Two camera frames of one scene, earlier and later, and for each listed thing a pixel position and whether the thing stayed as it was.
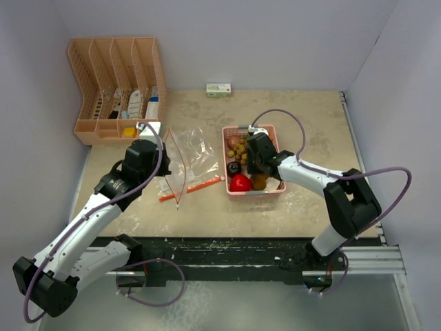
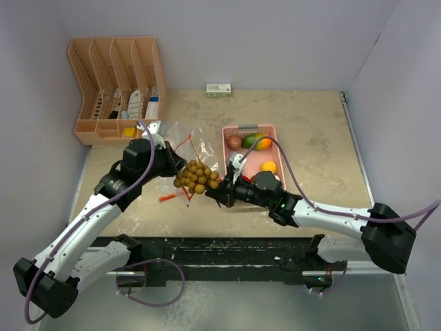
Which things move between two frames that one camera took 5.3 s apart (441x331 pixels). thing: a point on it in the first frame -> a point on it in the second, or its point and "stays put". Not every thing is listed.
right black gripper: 251,169 -> 222,193
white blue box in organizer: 152,112 stays put
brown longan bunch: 240,151 -> 197,176
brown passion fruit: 233,141 stays put
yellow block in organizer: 130,132 stays put
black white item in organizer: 117,96 stays put
